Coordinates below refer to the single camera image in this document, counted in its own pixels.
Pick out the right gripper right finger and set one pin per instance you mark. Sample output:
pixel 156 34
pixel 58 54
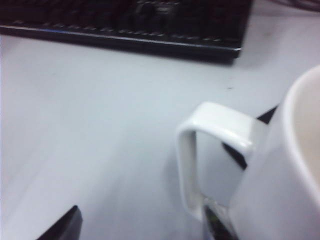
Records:
pixel 216 231

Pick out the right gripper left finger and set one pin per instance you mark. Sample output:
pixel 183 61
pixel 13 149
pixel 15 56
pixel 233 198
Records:
pixel 67 230

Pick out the white ceramic mug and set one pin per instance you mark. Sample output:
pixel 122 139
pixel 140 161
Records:
pixel 270 190

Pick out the black mouse pad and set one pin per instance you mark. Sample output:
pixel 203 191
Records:
pixel 236 156

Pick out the black keyboard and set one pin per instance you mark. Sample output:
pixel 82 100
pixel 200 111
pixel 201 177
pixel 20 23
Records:
pixel 125 22

